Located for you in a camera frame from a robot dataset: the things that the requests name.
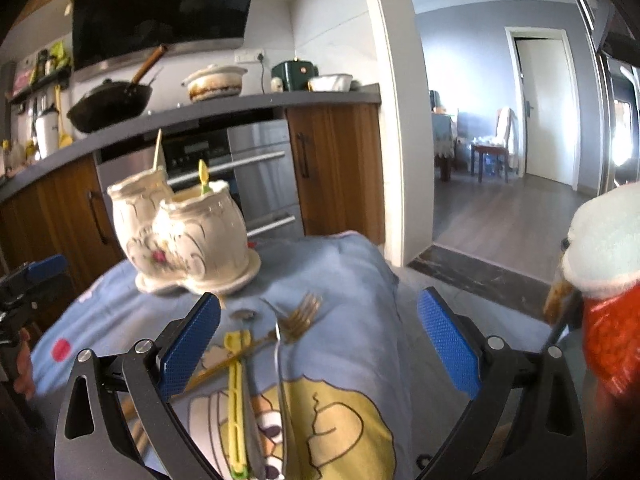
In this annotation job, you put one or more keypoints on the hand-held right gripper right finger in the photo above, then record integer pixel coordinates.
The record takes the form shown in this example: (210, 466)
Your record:
(447, 345)

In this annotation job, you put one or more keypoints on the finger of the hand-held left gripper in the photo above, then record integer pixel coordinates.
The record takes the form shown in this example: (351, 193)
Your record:
(46, 266)

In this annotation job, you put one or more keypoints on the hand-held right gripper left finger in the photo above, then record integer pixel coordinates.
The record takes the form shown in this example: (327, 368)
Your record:
(190, 345)

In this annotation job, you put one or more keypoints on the gold fork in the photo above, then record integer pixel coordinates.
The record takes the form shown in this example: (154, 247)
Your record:
(300, 317)

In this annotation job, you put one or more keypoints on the white ceramic double utensil holder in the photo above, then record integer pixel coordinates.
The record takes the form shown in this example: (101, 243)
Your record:
(200, 230)

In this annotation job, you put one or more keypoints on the person's left hand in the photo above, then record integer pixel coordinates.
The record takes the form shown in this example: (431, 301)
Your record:
(23, 367)

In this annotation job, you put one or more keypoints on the wooden cabinet door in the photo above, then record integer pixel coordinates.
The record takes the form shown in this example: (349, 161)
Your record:
(340, 170)
(55, 210)

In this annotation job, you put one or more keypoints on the yellow-green plastic chopsticks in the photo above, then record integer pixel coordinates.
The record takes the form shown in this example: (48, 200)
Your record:
(235, 400)

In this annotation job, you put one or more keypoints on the silver fork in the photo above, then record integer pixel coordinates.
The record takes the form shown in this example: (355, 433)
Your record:
(279, 360)

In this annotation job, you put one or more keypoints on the blue cartoon printed blanket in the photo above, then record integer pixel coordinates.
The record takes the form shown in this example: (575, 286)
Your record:
(340, 280)

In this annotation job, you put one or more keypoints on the yellow spatula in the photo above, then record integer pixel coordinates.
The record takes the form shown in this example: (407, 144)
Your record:
(65, 137)

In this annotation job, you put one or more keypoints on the white kettle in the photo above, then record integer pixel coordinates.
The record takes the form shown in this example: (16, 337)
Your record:
(47, 135)

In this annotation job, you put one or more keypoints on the wooden chopstick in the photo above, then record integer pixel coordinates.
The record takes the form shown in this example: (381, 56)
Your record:
(157, 152)

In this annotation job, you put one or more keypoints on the green plastic spoon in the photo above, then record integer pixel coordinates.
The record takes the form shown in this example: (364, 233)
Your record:
(203, 172)

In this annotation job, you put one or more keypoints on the white and orange plush toy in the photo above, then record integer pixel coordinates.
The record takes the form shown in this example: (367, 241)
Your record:
(610, 240)

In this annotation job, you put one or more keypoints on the stainless steel built-in oven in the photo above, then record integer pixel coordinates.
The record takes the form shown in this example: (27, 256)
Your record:
(260, 160)

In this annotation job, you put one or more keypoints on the dining table with tablecloth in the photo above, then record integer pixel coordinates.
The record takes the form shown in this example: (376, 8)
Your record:
(444, 132)

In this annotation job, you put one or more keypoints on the dining chair with white cloth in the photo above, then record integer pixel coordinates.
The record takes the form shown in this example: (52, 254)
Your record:
(502, 130)

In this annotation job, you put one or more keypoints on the white room door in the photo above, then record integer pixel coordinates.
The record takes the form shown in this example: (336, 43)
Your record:
(547, 110)

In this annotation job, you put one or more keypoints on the black range hood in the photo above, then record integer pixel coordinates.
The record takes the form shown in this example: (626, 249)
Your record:
(160, 5)

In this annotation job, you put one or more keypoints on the white bowl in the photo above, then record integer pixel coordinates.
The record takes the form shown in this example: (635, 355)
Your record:
(332, 82)

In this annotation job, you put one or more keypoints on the green electric cooker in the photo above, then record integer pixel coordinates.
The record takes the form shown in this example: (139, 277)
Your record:
(295, 72)

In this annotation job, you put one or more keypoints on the stainless steel refrigerator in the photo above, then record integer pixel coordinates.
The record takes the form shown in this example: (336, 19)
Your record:
(612, 90)

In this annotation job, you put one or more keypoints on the wall shelf with bottles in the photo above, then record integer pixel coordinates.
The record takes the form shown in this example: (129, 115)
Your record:
(40, 80)

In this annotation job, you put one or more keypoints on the white wall socket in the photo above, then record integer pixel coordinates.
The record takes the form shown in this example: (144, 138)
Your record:
(248, 55)

